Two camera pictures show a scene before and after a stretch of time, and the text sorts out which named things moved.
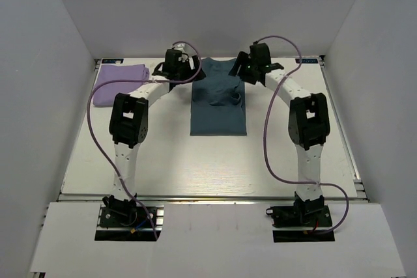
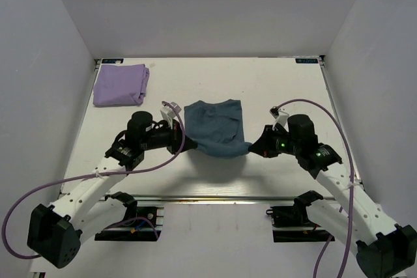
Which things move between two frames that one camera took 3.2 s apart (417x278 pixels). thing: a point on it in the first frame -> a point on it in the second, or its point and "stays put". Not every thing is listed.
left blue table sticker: x=112 y=60 stays put
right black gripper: x=242 y=58 -> x=264 y=146
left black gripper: x=191 y=76 -> x=174 y=137
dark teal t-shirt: x=217 y=101 -> x=216 y=127
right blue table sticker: x=307 y=60 stays put
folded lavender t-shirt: x=104 y=96 stays put
